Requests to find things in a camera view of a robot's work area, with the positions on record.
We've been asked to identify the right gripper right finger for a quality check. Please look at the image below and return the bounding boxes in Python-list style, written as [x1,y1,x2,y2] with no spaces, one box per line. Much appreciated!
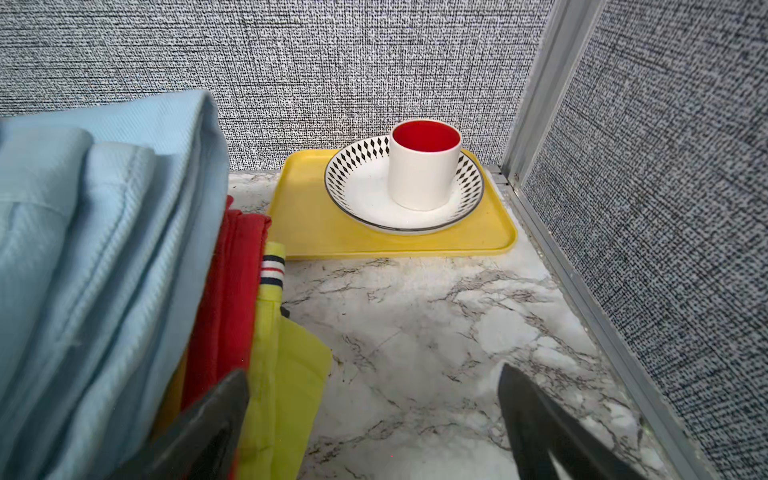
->
[497,364,641,479]

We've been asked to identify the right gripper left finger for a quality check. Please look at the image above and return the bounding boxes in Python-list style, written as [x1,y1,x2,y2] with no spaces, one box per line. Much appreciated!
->
[110,369,250,479]

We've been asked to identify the mustard brown trousers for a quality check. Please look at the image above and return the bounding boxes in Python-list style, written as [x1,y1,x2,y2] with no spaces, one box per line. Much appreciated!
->
[150,352,187,440]

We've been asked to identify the red textured garment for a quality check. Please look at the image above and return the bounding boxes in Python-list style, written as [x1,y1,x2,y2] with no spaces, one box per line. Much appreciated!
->
[181,197,271,409]

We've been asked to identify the yellow-green shorts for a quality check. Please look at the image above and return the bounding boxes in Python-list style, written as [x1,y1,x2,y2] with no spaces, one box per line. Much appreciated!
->
[233,241,332,479]

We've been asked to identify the light blue trousers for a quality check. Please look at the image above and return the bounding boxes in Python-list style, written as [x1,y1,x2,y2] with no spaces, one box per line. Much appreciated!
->
[1,90,229,479]

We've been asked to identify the yellow plastic tray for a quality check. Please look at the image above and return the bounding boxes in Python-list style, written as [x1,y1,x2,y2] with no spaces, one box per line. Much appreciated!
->
[268,149,518,260]

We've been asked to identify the white cup red inside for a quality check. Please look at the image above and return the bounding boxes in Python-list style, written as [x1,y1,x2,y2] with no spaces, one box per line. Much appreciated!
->
[388,119,462,211]

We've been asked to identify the white patterned bowl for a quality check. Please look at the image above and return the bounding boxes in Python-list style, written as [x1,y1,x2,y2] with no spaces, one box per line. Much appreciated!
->
[324,135,485,235]

